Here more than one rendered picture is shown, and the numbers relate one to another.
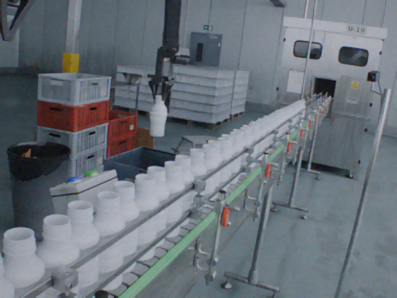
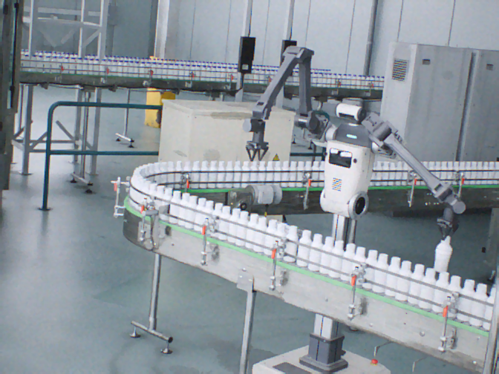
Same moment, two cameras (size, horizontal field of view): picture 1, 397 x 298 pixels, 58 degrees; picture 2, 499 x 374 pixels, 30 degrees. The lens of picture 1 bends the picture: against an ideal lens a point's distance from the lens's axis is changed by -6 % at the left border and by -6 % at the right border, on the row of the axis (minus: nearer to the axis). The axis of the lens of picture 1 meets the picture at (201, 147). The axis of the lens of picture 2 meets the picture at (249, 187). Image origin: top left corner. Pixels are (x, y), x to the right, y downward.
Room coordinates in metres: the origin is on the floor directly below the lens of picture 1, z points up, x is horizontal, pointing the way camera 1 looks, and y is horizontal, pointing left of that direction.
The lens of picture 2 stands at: (2.09, -4.01, 2.19)
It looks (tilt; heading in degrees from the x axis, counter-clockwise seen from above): 11 degrees down; 110
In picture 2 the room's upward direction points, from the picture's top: 6 degrees clockwise
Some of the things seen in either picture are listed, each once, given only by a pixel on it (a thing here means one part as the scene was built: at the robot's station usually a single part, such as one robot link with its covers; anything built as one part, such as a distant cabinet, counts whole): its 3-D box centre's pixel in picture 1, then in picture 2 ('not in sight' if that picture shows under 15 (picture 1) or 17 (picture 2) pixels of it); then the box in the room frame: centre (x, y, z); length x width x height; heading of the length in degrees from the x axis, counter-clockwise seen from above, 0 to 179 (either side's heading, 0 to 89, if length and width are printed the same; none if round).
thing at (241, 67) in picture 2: not in sight; (244, 55); (-1.70, 5.73, 1.55); 0.17 x 0.15 x 0.42; 52
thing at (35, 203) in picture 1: (39, 191); not in sight; (2.49, 1.14, 0.32); 0.45 x 0.45 x 0.64
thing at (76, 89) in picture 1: (75, 87); not in sight; (3.34, 1.19, 1.00); 0.61 x 0.41 x 0.22; 167
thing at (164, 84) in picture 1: (161, 89); (446, 230); (1.52, 0.19, 1.25); 0.07 x 0.07 x 0.09; 69
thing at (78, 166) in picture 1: (72, 158); not in sight; (3.34, 1.19, 0.33); 0.61 x 0.41 x 0.22; 166
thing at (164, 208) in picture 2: not in sight; (154, 228); (0.03, 0.25, 0.96); 0.23 x 0.10 x 0.27; 70
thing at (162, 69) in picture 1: (161, 70); (450, 215); (1.53, 0.19, 1.32); 0.10 x 0.07 x 0.07; 69
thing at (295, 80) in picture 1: (295, 81); not in sight; (5.37, -1.19, 1.22); 0.23 x 0.03 x 0.32; 70
